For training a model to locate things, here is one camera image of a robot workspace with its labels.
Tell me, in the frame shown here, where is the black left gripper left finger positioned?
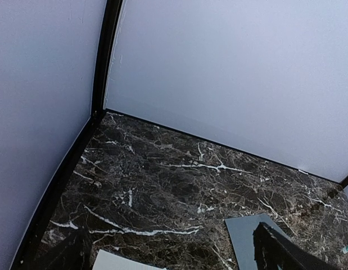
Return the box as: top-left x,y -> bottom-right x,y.
40,228 -> 92,269

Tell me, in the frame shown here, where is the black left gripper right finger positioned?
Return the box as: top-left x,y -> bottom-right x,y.
253,222 -> 334,270

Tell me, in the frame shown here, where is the blue-grey envelope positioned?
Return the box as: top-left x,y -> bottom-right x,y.
225,213 -> 290,270

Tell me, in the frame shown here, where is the black left frame post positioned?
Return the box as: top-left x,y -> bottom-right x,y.
91,0 -> 123,117

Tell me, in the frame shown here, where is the white letter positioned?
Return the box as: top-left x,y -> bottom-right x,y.
92,250 -> 160,270

